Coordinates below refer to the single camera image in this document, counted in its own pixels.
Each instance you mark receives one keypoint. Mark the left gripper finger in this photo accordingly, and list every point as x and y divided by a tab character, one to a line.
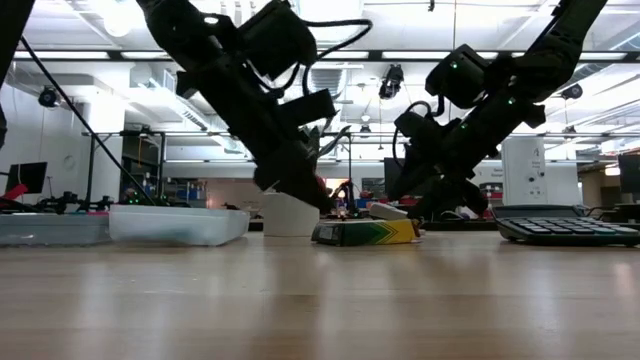
307	165
280	180

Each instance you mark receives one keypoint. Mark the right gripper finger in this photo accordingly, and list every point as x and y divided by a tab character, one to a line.
407	180
450	192

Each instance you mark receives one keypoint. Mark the yellow green crayon box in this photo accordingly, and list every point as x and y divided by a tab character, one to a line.
365	232

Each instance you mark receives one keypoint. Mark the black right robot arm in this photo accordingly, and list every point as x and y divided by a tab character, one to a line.
565	40

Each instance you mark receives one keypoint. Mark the black monitor on stand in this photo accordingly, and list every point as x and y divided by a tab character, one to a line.
389	167

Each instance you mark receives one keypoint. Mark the white stapler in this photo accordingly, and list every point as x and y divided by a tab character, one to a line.
387	211

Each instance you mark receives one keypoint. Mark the white plant pot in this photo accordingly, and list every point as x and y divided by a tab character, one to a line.
287	217

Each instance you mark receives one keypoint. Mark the shelf with red bins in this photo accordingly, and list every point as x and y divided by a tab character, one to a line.
495	192

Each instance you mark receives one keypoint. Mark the white square pillar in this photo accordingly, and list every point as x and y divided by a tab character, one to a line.
522	170

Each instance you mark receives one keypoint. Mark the clear plastic pencil box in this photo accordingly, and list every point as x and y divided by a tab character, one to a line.
175	225

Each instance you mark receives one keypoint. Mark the black desk calculator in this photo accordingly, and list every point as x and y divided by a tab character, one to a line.
560	227

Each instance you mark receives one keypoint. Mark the black ceiling spotlight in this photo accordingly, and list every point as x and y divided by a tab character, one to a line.
48	96
572	91

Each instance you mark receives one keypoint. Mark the black monitor beside pillar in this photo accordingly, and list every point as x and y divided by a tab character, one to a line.
630	175

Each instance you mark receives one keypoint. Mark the clear plastic container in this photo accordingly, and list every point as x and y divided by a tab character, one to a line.
50	229

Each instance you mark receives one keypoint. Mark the small black monitor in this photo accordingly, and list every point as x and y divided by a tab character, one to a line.
27	177

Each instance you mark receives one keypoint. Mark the black table edge rail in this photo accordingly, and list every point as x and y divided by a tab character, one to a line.
460	226

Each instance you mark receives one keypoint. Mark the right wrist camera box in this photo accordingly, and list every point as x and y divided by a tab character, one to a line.
457	75

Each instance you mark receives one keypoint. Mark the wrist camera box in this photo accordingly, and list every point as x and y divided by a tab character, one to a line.
277	37
457	75

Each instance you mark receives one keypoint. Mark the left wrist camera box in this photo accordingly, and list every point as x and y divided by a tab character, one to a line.
277	37

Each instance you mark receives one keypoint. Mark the silver ventilation duct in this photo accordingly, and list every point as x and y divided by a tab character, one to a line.
327	82

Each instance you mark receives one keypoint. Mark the black overhead camera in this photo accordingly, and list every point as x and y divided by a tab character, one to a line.
391	82

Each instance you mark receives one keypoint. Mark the black overhead frame bar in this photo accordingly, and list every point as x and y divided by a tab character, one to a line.
375	55

